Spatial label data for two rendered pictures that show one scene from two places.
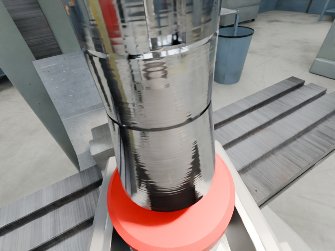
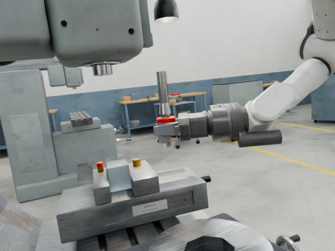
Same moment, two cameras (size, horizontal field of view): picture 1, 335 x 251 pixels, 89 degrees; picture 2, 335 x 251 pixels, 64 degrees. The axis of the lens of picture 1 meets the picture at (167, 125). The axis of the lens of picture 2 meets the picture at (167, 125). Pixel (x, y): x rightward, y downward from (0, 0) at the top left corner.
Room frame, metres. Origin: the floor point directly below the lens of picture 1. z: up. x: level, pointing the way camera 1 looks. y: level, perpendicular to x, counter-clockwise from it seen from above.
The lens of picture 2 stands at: (-0.06, 0.65, 1.25)
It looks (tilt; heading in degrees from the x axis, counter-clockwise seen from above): 9 degrees down; 278
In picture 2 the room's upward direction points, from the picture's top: 6 degrees counter-clockwise
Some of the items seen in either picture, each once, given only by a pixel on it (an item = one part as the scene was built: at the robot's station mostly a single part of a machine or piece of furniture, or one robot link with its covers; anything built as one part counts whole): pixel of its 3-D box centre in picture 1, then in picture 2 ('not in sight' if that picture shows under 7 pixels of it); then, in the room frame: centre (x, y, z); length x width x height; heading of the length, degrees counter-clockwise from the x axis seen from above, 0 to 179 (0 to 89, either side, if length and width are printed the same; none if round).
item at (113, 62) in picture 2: not in sight; (101, 63); (0.17, 0.01, 1.31); 0.09 x 0.09 x 0.01
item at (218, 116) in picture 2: not in sight; (203, 125); (-0.06, 0.00, 1.13); 0.13 x 0.12 x 0.10; 94
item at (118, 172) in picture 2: not in sight; (118, 175); (0.16, 0.03, 1.03); 0.06 x 0.05 x 0.06; 113
